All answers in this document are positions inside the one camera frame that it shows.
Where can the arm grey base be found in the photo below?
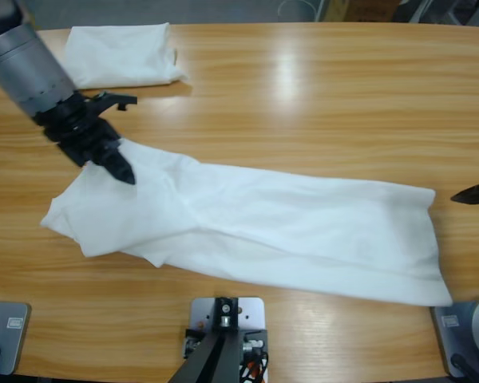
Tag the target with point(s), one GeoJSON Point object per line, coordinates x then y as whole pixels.
{"type": "Point", "coordinates": [8, 335]}
{"type": "Point", "coordinates": [463, 339]}

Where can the black post clamp bracket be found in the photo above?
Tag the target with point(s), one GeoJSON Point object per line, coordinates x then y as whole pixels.
{"type": "Point", "coordinates": [259, 335]}

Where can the folded white t-shirt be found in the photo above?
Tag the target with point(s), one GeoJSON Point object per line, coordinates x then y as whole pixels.
{"type": "Point", "coordinates": [119, 56]}

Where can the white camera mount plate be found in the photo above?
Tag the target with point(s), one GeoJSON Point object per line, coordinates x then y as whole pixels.
{"type": "Point", "coordinates": [251, 311]}

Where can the brown cardboard box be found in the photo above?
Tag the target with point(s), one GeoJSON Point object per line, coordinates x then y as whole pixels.
{"type": "Point", "coordinates": [369, 10]}

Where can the light wooden box stack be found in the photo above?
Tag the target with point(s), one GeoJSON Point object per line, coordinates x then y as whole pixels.
{"type": "Point", "coordinates": [30, 18]}

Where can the white t-shirt with small logo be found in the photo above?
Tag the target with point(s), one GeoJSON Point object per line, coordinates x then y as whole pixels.
{"type": "Point", "coordinates": [263, 223]}

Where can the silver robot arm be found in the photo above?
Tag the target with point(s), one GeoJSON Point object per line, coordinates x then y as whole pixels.
{"type": "Point", "coordinates": [24, 68]}

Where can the dark camera post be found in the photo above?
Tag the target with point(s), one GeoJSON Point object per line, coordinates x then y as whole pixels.
{"type": "Point", "coordinates": [211, 359]}

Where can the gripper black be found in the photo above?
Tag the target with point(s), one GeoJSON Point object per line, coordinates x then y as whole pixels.
{"type": "Point", "coordinates": [80, 131]}

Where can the grey metal frame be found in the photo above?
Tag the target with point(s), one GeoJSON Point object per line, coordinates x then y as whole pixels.
{"type": "Point", "coordinates": [475, 12]}

